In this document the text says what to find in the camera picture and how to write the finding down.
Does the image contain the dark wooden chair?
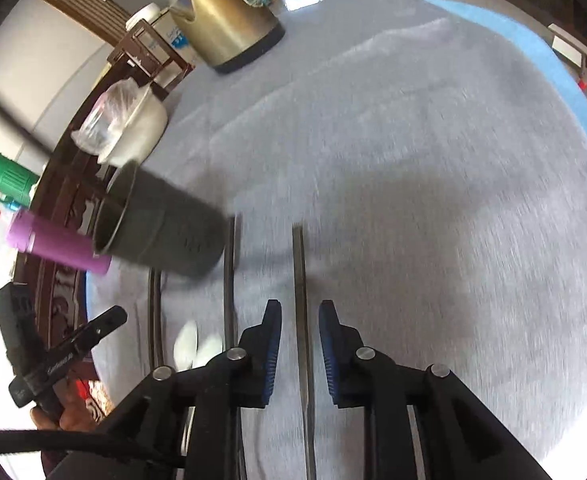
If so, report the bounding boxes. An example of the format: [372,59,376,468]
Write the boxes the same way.
[106,19,195,102]

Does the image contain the green thermos flask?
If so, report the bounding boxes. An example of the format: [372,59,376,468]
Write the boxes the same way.
[0,154,42,211]

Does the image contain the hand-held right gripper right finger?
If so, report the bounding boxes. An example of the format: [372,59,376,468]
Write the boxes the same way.
[317,299,554,480]

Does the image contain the white chest freezer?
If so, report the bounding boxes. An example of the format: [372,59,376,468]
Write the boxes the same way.
[151,10,197,68]

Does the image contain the dark grey cup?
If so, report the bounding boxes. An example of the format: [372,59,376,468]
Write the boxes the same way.
[91,160,228,277]

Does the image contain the person's left hand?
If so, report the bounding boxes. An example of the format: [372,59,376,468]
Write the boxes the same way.
[30,406,99,432]

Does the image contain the white ceramic bowl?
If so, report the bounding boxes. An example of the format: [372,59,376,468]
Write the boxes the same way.
[96,85,168,166]

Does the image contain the plastic-wrapped steel pots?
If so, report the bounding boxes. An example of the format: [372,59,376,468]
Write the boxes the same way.
[71,80,140,156]

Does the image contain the carved dark wooden sideboard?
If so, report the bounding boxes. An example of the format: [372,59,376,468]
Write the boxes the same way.
[14,67,124,421]

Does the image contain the cream armchair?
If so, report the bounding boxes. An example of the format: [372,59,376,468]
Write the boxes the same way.
[547,22,587,70]

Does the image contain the white ceramic spoon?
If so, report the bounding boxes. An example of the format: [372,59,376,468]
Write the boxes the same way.
[174,320,200,367]

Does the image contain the dark metal chopstick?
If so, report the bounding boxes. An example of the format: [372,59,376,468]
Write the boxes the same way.
[224,216,242,353]
[148,269,167,372]
[292,224,318,480]

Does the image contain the blue table mat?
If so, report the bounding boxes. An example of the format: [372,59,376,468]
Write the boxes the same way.
[418,0,587,153]

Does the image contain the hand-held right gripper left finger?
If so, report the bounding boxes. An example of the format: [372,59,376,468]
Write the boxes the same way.
[44,299,284,480]

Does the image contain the purple insulated bottle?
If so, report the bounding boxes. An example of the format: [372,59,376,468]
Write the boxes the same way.
[8,210,112,277]

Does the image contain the grey table cloth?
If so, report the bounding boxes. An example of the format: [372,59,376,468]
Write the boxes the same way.
[88,0,587,480]

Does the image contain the gold electric kettle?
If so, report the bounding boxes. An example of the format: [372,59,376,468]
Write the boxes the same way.
[166,0,287,75]

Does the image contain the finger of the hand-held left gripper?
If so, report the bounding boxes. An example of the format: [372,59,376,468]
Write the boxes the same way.
[74,305,128,352]

